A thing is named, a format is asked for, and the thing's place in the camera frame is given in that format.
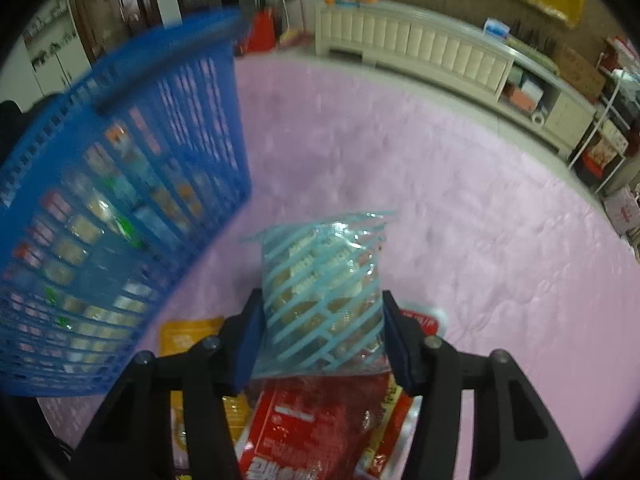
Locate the yellow orange snack packet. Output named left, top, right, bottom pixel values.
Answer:
left=159, top=316, right=253, bottom=480

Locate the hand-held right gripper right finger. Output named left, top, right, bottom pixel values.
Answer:
left=382, top=290, right=583, bottom=480

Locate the blue plastic basket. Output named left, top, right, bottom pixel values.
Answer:
left=0, top=7, right=253, bottom=398

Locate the orange red snack packet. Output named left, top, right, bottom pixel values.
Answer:
left=357, top=302, right=447, bottom=480

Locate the pink tablecloth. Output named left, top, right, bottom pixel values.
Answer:
left=37, top=52, right=640, bottom=480

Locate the pink bag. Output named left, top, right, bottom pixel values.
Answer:
left=602, top=185, right=640, bottom=236

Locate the striped light blue snack packet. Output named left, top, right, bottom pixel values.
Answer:
left=237, top=209, right=398, bottom=378

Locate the blue white tissue box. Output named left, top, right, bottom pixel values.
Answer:
left=483, top=18, right=511, bottom=40

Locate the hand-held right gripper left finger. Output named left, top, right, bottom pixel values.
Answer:
left=70, top=289, right=266, bottom=480

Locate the white metal rack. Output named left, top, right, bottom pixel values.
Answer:
left=567, top=67, right=640, bottom=196

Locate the red bag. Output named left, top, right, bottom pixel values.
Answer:
left=245, top=10, right=277, bottom=53

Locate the cardboard box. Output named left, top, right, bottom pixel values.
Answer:
left=552, top=45, right=608, bottom=103

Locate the broom with dustpan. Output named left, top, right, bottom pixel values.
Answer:
left=272, top=0, right=303, bottom=43

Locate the white TV cabinet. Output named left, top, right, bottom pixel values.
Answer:
left=314, top=0, right=598, bottom=161

